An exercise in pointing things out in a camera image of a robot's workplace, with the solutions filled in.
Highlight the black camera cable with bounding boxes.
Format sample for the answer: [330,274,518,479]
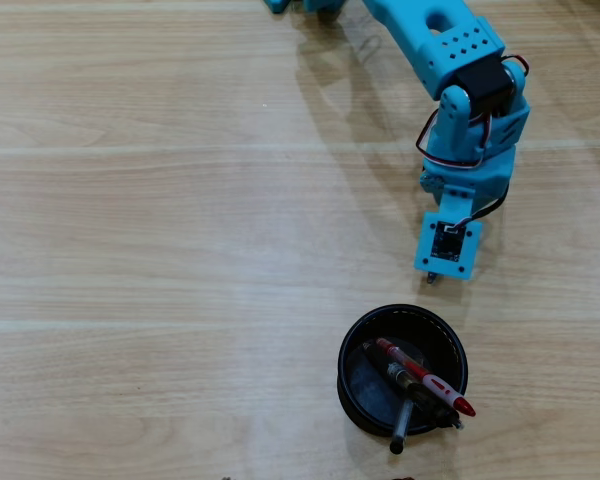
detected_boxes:
[467,182,511,224]

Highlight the clear pen with black cap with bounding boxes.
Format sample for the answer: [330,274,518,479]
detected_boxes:
[388,394,417,455]

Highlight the black round pen holder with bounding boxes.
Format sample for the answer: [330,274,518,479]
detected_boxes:
[336,303,470,438]

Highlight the red white black servo wires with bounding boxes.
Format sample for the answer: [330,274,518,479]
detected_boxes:
[414,53,531,171]

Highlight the blue wrist camera box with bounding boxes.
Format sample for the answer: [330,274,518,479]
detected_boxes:
[413,189,484,282]

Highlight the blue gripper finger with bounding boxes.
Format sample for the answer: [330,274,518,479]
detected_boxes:
[419,169,445,205]

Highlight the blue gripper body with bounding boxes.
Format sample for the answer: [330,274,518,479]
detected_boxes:
[419,145,519,217]

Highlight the black pen with clip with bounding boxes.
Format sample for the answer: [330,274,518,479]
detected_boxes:
[362,339,466,432]

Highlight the red retractable pen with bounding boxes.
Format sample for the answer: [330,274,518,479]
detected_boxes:
[375,337,477,418]

